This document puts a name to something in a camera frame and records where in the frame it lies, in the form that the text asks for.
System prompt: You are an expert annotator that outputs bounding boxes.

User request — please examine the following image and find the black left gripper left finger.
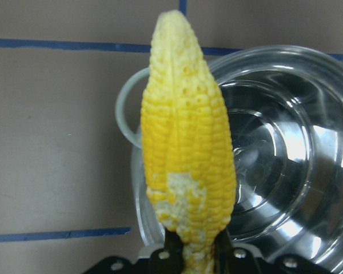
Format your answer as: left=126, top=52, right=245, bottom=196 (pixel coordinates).
left=148, top=229, right=184, bottom=273

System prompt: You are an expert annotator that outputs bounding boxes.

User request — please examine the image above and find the yellow corn cob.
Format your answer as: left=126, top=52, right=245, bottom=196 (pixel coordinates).
left=141, top=10, right=237, bottom=273

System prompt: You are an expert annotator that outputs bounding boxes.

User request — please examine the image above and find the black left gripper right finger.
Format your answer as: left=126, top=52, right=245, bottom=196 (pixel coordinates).
left=214, top=230, right=257, bottom=274

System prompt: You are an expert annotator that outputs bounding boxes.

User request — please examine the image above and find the pale green steel pot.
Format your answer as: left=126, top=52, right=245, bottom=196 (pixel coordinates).
left=115, top=45, right=343, bottom=274

